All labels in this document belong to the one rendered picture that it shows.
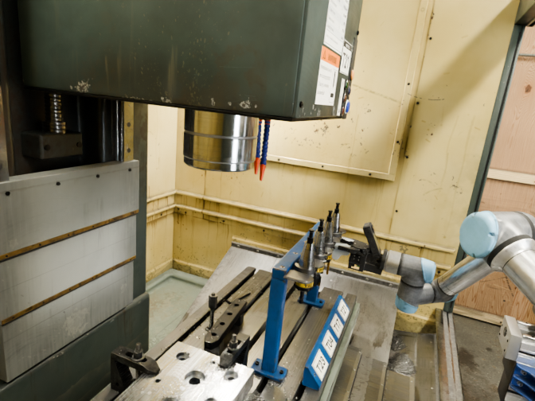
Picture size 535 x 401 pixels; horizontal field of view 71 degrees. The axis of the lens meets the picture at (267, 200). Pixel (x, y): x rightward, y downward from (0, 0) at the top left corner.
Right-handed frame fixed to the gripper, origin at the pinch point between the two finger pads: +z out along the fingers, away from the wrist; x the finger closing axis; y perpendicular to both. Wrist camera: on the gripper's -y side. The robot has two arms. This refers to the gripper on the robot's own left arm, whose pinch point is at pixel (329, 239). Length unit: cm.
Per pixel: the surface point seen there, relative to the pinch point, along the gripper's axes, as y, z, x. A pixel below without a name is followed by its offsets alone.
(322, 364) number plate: 25.4, -10.3, -32.5
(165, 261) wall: 55, 98, 41
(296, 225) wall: 15, 26, 48
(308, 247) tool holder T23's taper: -9.0, -1.0, -34.5
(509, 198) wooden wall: 8, -95, 212
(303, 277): -2.5, -2.0, -38.7
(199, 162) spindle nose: -31, 19, -60
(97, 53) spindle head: -50, 41, -65
